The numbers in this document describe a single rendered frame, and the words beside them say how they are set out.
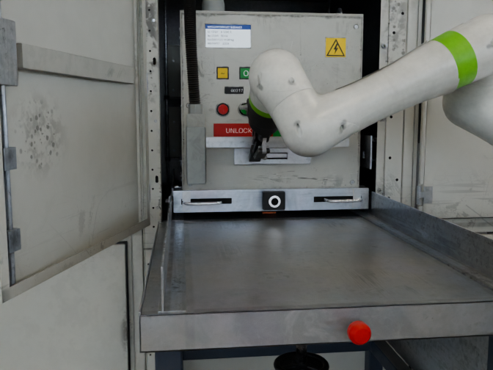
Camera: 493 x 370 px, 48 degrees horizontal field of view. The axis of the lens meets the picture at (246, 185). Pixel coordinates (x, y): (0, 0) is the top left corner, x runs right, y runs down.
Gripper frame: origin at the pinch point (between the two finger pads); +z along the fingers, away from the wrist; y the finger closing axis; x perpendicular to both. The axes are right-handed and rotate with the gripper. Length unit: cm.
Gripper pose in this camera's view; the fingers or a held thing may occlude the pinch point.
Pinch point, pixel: (255, 153)
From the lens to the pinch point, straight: 142.6
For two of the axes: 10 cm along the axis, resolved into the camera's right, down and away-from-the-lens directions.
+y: 0.6, 9.2, -3.8
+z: -1.0, 3.9, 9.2
